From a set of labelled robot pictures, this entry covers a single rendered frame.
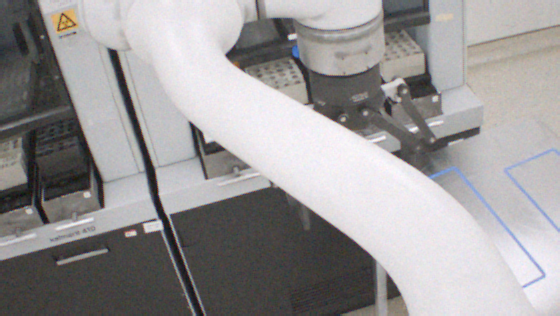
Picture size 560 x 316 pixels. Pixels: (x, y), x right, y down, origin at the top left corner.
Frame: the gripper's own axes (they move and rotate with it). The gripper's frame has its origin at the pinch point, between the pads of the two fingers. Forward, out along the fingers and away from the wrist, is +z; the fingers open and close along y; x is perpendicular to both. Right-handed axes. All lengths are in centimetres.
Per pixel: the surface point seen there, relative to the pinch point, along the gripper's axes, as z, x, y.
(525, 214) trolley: 38, 20, 40
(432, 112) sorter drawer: 44, 66, 40
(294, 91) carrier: 33, 74, 8
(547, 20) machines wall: 106, 186, 161
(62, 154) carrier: 33, 74, -49
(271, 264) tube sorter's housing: 80, 66, -7
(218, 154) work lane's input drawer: 40, 66, -13
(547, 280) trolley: 38, 4, 36
